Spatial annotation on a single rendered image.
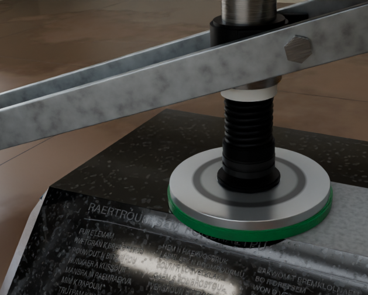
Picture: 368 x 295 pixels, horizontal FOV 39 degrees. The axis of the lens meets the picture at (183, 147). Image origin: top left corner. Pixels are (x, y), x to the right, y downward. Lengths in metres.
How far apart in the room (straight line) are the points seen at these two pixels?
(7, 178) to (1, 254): 0.67
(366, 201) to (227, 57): 0.28
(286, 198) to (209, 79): 0.18
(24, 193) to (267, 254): 2.07
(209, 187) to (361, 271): 0.21
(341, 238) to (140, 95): 0.29
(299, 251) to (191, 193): 0.15
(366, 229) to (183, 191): 0.23
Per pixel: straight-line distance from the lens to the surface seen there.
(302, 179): 0.71
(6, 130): 0.70
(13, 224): 2.39
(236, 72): 0.59
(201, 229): 0.64
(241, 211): 0.64
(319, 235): 0.65
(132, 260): 0.70
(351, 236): 0.66
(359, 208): 0.71
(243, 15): 0.60
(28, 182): 2.71
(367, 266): 0.63
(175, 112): 1.01
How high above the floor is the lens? 1.21
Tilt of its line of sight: 25 degrees down
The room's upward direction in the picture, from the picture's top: 3 degrees counter-clockwise
